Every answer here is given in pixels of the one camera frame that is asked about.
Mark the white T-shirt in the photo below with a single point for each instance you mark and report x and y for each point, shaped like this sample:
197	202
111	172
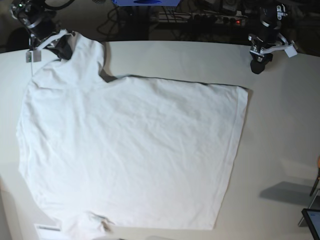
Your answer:
134	152

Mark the black tripod leg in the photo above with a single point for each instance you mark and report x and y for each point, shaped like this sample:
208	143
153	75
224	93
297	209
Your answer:
316	182

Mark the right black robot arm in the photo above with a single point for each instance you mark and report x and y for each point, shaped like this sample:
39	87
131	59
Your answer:
18	7

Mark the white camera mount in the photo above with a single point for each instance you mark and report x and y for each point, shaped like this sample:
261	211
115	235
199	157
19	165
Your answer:
261	48
34	54

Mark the blue box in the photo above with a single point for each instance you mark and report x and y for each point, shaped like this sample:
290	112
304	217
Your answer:
130	3

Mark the tablet on stand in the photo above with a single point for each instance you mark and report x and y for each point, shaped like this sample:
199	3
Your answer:
311	216

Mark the white paper sheet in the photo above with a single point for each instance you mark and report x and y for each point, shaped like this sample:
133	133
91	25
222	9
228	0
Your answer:
46	232

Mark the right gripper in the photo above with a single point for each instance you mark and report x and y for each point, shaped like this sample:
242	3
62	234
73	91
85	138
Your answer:
41	26

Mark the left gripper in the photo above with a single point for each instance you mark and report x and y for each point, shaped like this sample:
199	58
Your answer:
266	38

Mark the black power strip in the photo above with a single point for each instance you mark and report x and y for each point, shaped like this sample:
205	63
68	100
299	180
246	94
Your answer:
206	17

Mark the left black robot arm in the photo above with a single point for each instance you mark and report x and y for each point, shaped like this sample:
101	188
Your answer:
272	12

